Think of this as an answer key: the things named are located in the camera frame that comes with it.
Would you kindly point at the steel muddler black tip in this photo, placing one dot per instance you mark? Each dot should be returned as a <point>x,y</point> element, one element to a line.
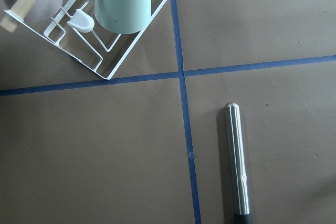
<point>242,211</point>

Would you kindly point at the mint green cup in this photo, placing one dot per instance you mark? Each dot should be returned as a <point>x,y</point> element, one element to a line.
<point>123,16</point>

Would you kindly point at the white wire cup rack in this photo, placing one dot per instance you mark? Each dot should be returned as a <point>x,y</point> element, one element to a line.
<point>52,52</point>

